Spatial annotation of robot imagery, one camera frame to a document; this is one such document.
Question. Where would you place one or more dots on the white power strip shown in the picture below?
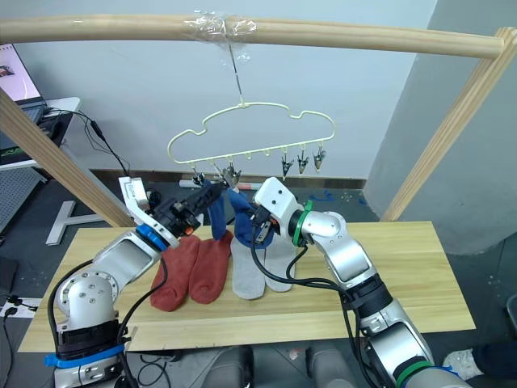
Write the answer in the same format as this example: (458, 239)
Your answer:
(12, 306)

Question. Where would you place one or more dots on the blue sock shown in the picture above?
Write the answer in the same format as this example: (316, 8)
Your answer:
(242, 232)
(218, 220)

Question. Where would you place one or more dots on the grey perforated panel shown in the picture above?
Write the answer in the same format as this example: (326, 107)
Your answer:
(16, 194)

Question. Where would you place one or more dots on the thin metal hanger hook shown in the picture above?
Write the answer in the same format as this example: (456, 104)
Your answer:
(236, 77)

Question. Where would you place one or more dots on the cream plastic clip hanger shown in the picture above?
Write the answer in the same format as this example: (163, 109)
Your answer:
(242, 105)

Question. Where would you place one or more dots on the white desk foot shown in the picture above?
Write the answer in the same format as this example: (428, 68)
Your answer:
(64, 220)

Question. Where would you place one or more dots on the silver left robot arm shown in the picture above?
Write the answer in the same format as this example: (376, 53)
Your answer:
(89, 295)

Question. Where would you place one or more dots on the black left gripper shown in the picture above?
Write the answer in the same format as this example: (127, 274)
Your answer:
(177, 216)

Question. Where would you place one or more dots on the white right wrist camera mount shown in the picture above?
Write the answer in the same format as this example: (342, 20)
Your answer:
(276, 198)

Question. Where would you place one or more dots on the grey sock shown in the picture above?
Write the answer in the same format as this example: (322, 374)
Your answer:
(246, 275)
(278, 271)

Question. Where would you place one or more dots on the red sock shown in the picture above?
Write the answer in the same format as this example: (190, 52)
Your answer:
(208, 271)
(173, 275)

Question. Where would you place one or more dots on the dark blue cloth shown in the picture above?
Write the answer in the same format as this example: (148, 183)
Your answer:
(498, 359)

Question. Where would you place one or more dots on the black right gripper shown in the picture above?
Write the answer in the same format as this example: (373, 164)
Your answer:
(266, 226)

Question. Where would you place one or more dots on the crumpled white paper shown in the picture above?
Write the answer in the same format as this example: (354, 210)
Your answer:
(464, 363)

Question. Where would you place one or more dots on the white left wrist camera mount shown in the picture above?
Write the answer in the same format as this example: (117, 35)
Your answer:
(131, 193)

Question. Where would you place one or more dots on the clear plastic tape wrap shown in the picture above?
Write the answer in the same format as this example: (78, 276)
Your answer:
(210, 26)

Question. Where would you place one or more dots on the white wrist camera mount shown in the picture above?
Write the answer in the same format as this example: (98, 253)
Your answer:
(276, 198)
(131, 193)

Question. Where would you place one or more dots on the small metal hanger clip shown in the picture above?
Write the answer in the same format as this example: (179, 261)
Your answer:
(319, 158)
(286, 165)
(198, 178)
(231, 174)
(303, 163)
(220, 174)

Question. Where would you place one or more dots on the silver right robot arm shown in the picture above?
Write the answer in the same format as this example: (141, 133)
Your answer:
(351, 258)

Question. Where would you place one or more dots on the light wooden horizontal rail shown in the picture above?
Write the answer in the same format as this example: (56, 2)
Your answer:
(121, 28)

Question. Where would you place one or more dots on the open laptop with bright screen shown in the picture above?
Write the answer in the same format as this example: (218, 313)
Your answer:
(16, 72)

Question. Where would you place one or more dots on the light wooden slanted post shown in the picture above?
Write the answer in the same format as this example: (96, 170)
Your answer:
(60, 161)
(444, 137)

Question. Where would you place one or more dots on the white desk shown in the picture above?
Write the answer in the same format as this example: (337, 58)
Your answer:
(60, 103)

